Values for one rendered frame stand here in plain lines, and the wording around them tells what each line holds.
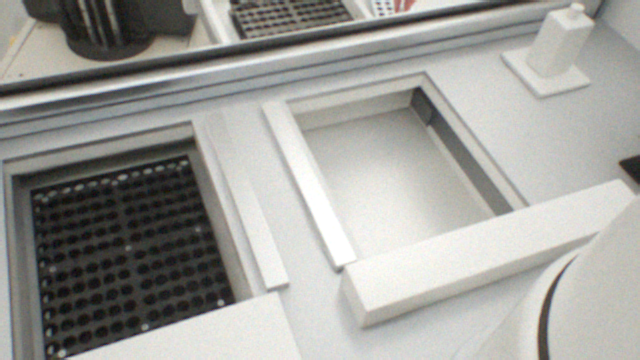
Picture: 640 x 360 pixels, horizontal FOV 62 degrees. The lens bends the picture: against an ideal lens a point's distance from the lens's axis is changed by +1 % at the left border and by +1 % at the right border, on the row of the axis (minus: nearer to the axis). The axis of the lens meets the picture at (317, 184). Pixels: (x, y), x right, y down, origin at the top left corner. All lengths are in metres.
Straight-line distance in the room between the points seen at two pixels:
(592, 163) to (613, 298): 0.45
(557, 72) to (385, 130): 0.24
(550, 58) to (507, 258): 0.32
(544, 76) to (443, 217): 0.23
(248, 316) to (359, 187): 0.31
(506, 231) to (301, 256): 0.20
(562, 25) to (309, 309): 0.47
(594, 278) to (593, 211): 0.33
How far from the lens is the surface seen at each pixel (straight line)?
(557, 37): 0.74
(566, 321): 0.29
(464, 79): 0.74
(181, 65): 0.64
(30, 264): 0.69
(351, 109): 0.79
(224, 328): 0.47
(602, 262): 0.27
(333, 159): 0.75
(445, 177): 0.77
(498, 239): 0.53
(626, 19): 0.93
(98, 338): 0.55
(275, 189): 0.56
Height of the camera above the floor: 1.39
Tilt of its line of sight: 51 degrees down
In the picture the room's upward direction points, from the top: 7 degrees clockwise
